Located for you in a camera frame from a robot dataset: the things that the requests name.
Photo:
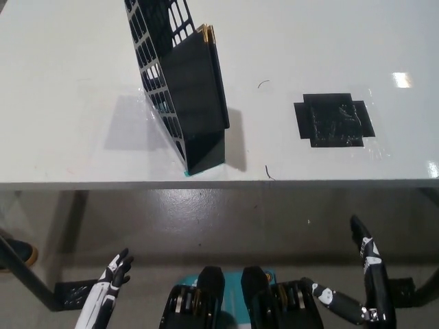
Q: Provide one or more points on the black perforated foot plate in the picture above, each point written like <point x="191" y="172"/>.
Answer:
<point x="403" y="288"/>
<point x="73" y="291"/>

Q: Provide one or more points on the black teal robot torso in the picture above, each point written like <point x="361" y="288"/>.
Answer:
<point x="212" y="301"/>

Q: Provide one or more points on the black metal stand bar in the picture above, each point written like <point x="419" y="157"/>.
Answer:
<point x="427" y="291"/>
<point x="27" y="277"/>

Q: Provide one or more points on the black mesh file shelf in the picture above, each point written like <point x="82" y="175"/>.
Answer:
<point x="205" y="150"/>

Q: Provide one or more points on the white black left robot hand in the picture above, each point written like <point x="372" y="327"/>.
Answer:
<point x="103" y="294"/>

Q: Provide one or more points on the black notebook with gold corners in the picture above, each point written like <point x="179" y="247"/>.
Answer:
<point x="192" y="85"/>

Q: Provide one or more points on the black shoe with tan sole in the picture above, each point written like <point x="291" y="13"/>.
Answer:
<point x="22" y="252"/>

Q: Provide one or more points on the black tape patch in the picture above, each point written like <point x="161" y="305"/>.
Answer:
<point x="329" y="120"/>

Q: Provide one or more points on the grey table leg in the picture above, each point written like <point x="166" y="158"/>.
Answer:
<point x="65" y="233"/>

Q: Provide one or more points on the thin black thread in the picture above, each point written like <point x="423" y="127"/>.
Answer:
<point x="268" y="173"/>
<point x="264" y="82"/>

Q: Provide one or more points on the teal tape piece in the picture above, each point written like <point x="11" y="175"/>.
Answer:
<point x="188" y="174"/>

